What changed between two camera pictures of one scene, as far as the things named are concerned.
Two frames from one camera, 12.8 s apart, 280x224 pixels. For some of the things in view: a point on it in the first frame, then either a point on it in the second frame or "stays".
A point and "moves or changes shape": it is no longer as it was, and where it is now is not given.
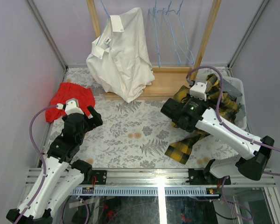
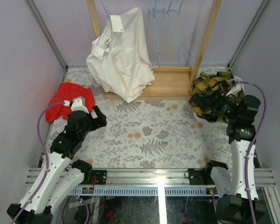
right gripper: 203,101 -> 218,99
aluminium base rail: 157,182 stays
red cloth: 67,91 stays
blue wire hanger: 179,33 stays
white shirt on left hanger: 120,59 stays
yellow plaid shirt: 227,107 moves or changes shape
